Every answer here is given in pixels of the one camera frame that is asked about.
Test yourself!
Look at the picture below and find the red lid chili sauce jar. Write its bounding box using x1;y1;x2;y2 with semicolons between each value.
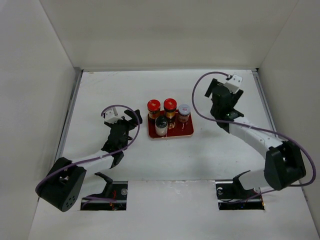
147;99;161;122

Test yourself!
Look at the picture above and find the black cap white shaker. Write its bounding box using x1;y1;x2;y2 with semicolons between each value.
155;115;168;137

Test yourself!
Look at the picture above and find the white lid condiment jar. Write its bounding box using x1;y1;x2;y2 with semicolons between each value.
178;104;191;123

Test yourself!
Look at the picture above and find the red lid brown sauce bottle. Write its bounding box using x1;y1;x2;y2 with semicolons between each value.
163;98;177;129

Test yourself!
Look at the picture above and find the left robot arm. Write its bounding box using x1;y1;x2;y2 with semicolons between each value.
35;105;143;212

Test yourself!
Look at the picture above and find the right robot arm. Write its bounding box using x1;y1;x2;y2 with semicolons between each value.
205;79;306;198

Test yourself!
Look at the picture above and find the red lacquer tray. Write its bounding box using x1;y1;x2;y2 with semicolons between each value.
146;110;194;139

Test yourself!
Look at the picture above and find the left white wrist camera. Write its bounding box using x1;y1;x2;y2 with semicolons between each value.
102;108;122;124

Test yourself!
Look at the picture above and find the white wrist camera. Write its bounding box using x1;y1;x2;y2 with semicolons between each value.
223;74;243;94
102;108;122;124

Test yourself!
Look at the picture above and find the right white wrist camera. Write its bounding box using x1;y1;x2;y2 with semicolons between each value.
223;74;243;94

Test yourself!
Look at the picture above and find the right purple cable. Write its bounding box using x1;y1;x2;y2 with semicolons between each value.
191;71;317;201

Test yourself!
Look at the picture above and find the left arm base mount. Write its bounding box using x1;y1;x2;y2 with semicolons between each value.
80;172;129;211

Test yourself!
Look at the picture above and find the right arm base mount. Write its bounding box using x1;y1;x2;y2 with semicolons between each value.
215;171;265;211

